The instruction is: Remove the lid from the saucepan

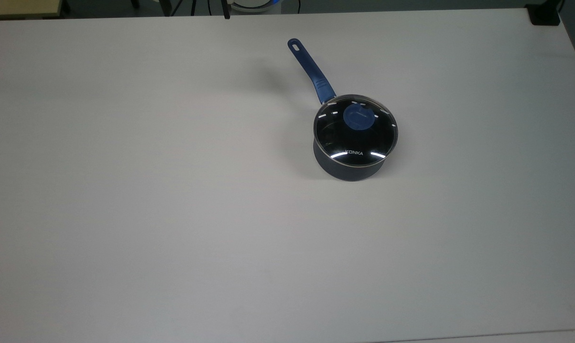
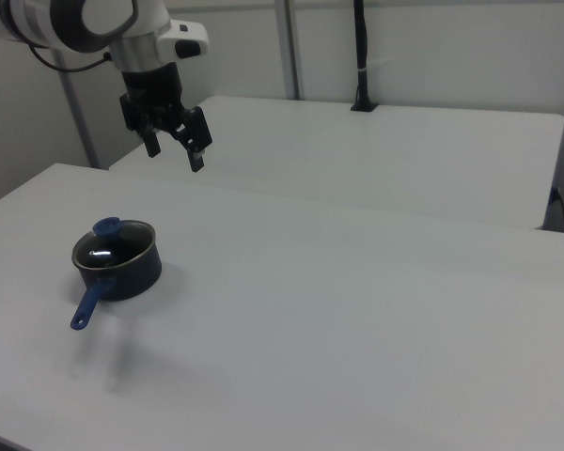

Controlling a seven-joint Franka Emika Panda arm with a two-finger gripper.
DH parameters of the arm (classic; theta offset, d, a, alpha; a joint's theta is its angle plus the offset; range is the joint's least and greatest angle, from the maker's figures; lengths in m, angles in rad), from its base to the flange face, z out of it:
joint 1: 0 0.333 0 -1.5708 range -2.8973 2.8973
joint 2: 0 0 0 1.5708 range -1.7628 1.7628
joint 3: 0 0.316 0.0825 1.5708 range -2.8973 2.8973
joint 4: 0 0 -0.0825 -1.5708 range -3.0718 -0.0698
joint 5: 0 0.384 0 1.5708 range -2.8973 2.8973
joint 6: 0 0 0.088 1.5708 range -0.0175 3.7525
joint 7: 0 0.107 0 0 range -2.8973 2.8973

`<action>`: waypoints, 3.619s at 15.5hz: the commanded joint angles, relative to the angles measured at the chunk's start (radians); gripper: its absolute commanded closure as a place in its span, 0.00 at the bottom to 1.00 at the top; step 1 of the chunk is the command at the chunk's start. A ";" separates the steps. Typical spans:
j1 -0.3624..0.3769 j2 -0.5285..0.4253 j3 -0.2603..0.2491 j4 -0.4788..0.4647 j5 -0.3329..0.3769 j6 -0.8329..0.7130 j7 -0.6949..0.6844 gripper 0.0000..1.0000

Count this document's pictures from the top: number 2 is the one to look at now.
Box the grey partition post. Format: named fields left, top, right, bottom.
left=274, top=0, right=307, bottom=101

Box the white side table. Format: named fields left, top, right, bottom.
left=108, top=95, right=564, bottom=231

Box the dark blue saucepan with handle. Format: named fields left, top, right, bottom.
left=69, top=220, right=164, bottom=332

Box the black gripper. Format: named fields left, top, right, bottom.
left=118, top=64, right=214, bottom=175

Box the glass lid with blue knob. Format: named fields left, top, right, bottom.
left=71, top=216, right=157, bottom=271

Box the black camera pole with clamp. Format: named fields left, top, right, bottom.
left=350, top=0, right=378, bottom=114

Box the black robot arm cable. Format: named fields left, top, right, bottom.
left=26, top=42, right=113, bottom=74

